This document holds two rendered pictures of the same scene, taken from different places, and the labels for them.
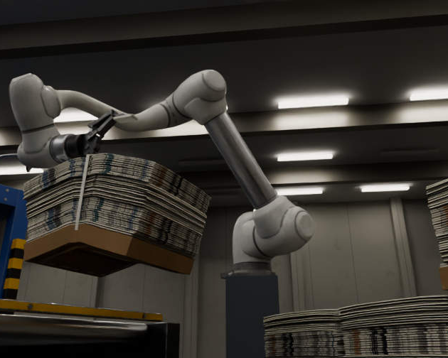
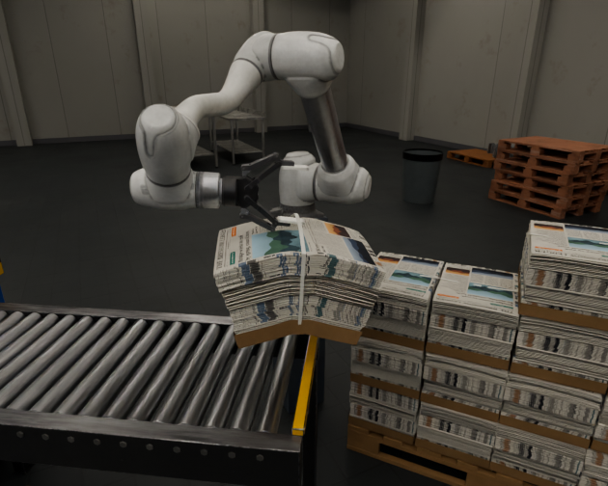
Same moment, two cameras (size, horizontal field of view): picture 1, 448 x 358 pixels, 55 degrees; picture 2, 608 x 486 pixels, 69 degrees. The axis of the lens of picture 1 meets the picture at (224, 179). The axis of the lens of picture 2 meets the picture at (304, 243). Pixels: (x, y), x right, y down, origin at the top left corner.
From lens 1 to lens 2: 122 cm
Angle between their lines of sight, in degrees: 53
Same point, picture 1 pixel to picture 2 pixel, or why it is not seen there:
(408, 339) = (482, 328)
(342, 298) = (192, 50)
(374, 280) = (225, 31)
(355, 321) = (444, 310)
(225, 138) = (324, 116)
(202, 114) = (312, 93)
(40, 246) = (257, 337)
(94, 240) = (322, 333)
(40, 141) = (184, 194)
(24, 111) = (172, 169)
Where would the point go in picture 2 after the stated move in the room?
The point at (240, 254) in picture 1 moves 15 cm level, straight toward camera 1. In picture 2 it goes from (293, 199) to (312, 207)
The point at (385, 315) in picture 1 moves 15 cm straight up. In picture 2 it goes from (470, 313) to (476, 275)
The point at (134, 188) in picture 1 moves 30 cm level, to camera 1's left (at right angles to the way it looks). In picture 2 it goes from (363, 293) to (254, 328)
